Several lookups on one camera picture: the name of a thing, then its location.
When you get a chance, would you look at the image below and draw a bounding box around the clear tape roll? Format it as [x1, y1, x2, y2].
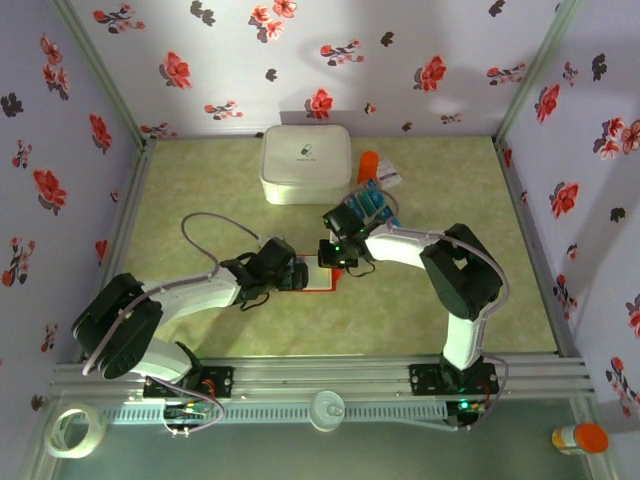
[43, 405, 107, 460]

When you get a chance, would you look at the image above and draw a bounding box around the aluminium front frame rail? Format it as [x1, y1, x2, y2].
[48, 352, 597, 401]

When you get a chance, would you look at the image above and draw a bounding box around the red card holder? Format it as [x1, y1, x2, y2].
[294, 254, 346, 294]

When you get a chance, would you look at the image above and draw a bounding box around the aluminium side rail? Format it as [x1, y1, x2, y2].
[74, 139, 157, 364]
[492, 137, 581, 359]

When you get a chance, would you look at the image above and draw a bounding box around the grey slotted cable duct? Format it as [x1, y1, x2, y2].
[102, 401, 450, 426]

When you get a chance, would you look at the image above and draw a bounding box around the small white medicine box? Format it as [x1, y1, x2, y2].
[375, 158, 403, 190]

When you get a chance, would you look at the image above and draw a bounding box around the circuit board with green light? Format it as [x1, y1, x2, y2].
[447, 398, 489, 430]

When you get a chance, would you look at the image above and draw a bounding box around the orange pill bottle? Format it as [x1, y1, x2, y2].
[357, 151, 382, 184]

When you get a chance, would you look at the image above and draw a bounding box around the white pill storage case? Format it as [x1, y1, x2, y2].
[258, 124, 353, 206]

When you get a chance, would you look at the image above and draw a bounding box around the grey right arm cable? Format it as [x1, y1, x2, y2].
[343, 185, 511, 431]

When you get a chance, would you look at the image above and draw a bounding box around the aluminium frame post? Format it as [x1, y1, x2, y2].
[48, 0, 157, 151]
[493, 0, 584, 146]

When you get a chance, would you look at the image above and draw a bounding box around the white round knob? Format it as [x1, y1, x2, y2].
[308, 390, 346, 432]

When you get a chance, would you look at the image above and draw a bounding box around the grey left arm cable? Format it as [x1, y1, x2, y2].
[82, 212, 264, 376]

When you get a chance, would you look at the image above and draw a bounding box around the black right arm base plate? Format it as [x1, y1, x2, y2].
[408, 362, 501, 399]

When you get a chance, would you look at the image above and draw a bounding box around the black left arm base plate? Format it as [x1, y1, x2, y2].
[143, 366, 235, 400]

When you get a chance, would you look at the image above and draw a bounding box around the orange capped yellow bottle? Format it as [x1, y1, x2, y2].
[551, 423, 610, 456]

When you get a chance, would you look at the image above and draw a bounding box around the grey base cable loop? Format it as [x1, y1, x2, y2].
[144, 372, 227, 437]

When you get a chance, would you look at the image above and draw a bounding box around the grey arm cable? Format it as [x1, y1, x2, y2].
[82, 212, 264, 376]
[343, 185, 511, 431]

